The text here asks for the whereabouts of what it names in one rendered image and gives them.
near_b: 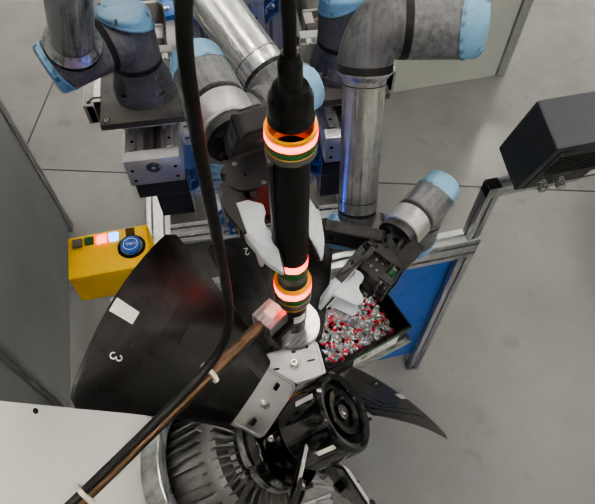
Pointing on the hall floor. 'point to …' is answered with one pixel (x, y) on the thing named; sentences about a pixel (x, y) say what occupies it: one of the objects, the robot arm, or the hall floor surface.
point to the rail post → (437, 310)
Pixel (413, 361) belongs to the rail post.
